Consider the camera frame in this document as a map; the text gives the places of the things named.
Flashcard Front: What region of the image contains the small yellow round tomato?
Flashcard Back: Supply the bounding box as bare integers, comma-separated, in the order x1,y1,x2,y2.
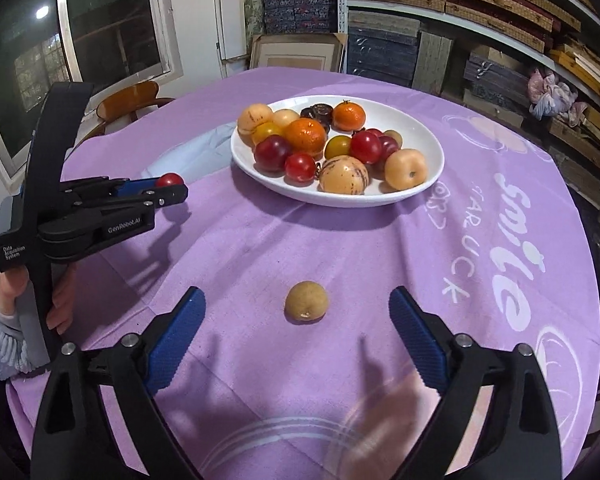
324,136,351,160

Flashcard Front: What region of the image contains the small tan longan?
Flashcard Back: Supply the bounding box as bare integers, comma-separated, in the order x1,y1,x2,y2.
284,281,329,322
384,129,403,148

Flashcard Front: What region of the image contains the small red cherry tomato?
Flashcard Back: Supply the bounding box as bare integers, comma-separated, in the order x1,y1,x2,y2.
365,128,383,136

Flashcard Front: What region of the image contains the red cherry tomato behind pear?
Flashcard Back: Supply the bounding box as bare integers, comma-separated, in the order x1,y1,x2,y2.
155,172,184,188

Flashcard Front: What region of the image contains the grey upright patterned box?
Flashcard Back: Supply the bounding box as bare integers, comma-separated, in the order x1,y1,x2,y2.
412,32,454,96

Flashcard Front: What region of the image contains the dark purple passion fruit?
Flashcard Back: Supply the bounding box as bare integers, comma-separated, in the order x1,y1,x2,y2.
300,103,334,133

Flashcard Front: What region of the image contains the pale yellow round fruit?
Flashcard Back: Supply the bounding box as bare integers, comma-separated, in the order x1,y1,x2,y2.
236,103,274,145

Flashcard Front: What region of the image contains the large orange mandarin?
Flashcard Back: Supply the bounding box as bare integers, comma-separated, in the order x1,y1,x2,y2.
283,117,327,157

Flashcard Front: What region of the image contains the metal storage shelf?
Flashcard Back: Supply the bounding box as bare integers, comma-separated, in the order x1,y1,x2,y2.
337,0,600,207

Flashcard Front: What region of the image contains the purple printed tablecloth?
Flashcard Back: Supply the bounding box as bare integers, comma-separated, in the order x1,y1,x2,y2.
7,65,600,480

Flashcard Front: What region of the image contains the red cherry tomato behind mandarin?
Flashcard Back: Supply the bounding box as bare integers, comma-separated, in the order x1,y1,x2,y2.
349,130,382,165

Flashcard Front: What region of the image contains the striped pepino melon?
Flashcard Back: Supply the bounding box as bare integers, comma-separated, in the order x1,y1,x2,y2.
318,155,370,195

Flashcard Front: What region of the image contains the large dark red plum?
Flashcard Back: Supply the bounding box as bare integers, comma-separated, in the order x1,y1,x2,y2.
253,134,292,174

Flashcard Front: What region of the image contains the yellow-orange round citrus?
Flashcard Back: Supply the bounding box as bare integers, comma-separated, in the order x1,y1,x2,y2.
251,122,284,145

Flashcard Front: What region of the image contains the window with white frame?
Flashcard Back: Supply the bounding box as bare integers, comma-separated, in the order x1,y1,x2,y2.
0,0,182,179

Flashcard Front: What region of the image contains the elongated orange-yellow tomato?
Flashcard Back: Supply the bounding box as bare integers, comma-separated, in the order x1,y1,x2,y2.
272,108,300,129

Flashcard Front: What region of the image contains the red tomato with stem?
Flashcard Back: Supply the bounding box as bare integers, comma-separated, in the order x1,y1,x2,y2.
284,153,317,184

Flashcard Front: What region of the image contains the beige round pear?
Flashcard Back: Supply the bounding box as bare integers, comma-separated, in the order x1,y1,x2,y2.
385,148,428,191

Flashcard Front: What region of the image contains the framed picture in cardboard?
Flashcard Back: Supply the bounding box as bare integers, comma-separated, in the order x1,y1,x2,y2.
249,32,348,73

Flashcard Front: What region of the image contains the person left hand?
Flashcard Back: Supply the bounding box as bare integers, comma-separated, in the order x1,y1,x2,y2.
0,263,76,335

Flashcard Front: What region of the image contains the small dark red plum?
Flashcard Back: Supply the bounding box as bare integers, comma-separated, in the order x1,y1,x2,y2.
376,134,400,171

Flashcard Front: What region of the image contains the small mandarin with stem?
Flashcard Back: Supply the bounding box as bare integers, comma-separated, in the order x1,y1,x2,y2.
332,101,366,131

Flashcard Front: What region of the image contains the wooden chair left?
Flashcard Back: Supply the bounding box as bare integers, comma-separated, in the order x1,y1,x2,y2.
84,80,173,140

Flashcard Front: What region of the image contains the pink crumpled cloth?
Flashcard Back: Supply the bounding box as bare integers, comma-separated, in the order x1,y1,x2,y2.
527,68,588,127

